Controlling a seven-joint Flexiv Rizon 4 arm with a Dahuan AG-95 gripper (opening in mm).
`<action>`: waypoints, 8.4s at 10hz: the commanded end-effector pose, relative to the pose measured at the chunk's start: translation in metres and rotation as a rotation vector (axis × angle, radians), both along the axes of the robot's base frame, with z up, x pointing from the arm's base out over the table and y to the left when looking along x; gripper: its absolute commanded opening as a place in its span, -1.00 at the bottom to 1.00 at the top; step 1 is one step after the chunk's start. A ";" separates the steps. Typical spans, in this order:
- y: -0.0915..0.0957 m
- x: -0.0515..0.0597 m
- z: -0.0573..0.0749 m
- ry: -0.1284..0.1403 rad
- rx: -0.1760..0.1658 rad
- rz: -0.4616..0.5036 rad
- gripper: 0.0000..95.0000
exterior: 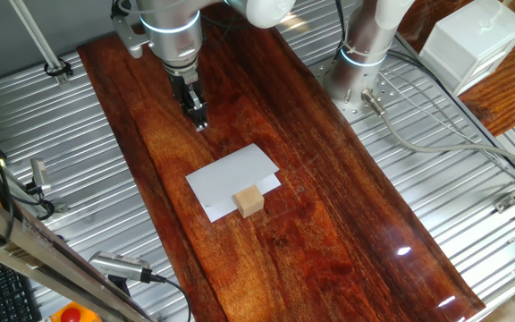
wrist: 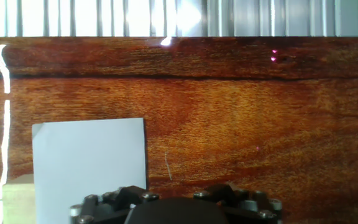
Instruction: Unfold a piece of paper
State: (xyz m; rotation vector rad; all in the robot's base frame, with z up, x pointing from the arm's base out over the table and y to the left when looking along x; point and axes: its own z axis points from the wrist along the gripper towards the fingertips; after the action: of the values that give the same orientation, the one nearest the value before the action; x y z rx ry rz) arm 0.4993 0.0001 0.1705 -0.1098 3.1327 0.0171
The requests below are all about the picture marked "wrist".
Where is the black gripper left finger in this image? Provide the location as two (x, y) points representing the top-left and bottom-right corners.
(70, 185), (160, 224)

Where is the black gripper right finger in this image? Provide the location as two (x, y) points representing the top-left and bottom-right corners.
(193, 182), (283, 224)

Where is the white paper sheet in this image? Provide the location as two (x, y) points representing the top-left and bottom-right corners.
(32, 117), (149, 224)

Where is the beige wooden block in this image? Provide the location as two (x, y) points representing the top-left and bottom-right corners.
(2, 174), (37, 224)

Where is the corrugated grey metal panel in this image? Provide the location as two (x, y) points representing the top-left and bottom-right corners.
(0, 0), (358, 38)

